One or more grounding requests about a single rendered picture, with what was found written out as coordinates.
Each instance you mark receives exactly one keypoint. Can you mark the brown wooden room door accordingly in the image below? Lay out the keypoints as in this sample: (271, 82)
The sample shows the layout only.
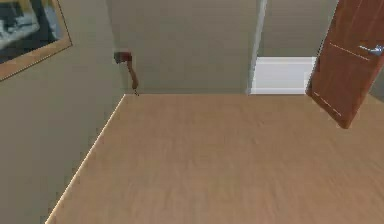
(346, 56)

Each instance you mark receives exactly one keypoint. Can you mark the wood framed wall picture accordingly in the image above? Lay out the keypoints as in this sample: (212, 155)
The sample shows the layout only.
(23, 30)

